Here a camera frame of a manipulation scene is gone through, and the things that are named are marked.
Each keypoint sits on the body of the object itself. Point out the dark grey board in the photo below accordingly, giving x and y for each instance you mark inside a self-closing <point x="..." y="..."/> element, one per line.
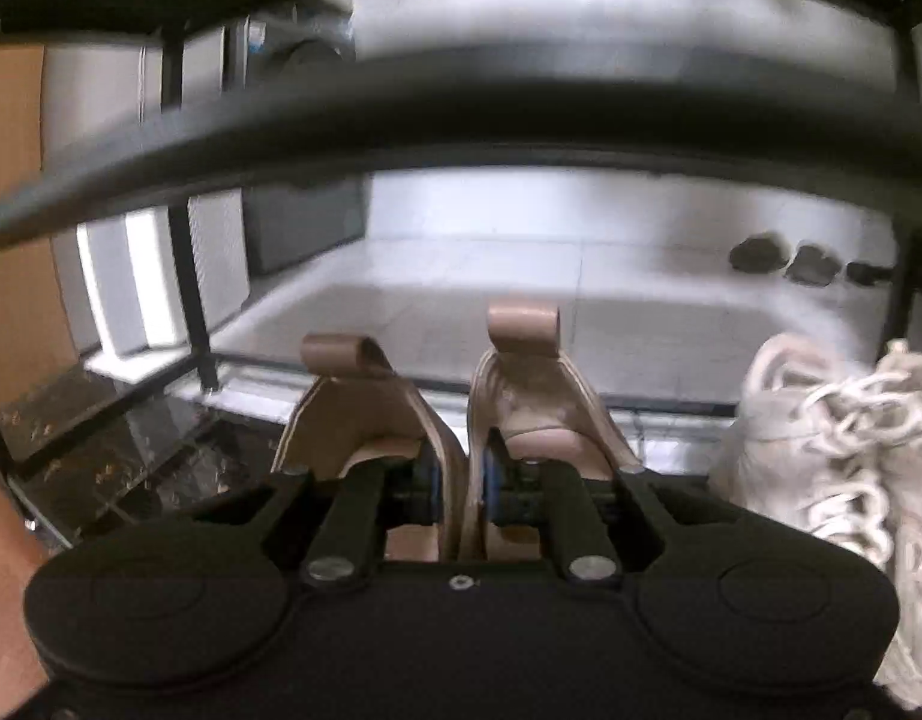
<point x="307" y="221"/>

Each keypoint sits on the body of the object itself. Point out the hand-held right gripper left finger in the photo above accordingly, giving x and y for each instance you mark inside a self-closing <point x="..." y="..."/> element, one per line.
<point x="429" y="481"/>

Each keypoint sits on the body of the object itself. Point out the wooden panel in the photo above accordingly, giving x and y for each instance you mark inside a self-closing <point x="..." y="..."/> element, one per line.
<point x="14" y="225"/>

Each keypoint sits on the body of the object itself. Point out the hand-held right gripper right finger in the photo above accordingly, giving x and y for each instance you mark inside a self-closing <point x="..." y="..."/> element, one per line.
<point x="495" y="481"/>

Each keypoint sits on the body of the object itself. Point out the beige high-heeled shoe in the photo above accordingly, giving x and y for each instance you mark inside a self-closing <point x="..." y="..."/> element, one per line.
<point x="356" y="405"/>
<point x="528" y="390"/>

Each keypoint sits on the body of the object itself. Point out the white knit sneaker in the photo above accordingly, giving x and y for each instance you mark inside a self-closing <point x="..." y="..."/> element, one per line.
<point x="914" y="480"/>
<point x="790" y="420"/>

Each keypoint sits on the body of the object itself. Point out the black metal shoe rack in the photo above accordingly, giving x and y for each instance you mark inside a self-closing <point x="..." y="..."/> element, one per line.
<point x="461" y="114"/>

